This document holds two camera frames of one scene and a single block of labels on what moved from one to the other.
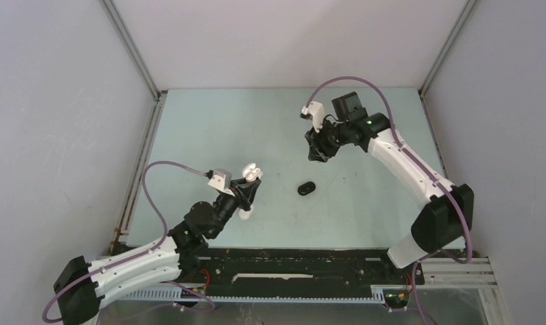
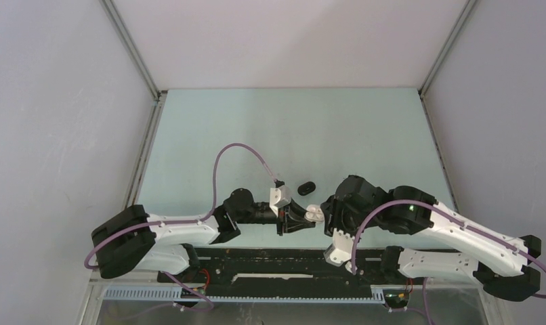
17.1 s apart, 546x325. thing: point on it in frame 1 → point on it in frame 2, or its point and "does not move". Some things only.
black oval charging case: (306, 188) does not move
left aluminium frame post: (159, 97) does not move
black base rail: (297, 271) does not move
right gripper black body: (334, 135) → (340, 217)
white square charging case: (251, 172) → (314, 213)
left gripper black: (242, 202) → (288, 221)
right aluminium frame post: (465, 12) does not move
